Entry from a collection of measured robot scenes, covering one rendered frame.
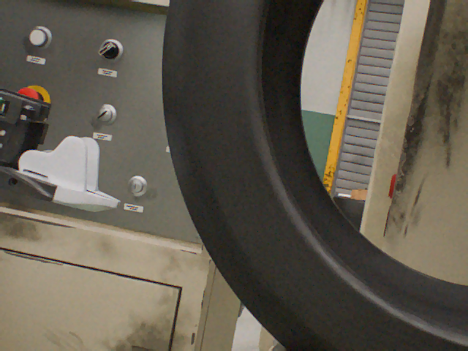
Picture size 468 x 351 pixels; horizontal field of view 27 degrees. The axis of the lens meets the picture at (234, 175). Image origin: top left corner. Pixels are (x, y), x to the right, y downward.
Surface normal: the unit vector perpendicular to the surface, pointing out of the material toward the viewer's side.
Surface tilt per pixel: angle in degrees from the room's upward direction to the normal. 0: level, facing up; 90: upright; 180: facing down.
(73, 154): 90
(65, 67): 90
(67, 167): 90
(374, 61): 90
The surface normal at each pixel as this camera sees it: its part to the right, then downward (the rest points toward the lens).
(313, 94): -0.50, -0.05
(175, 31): -0.84, -0.07
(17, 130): -0.18, 0.02
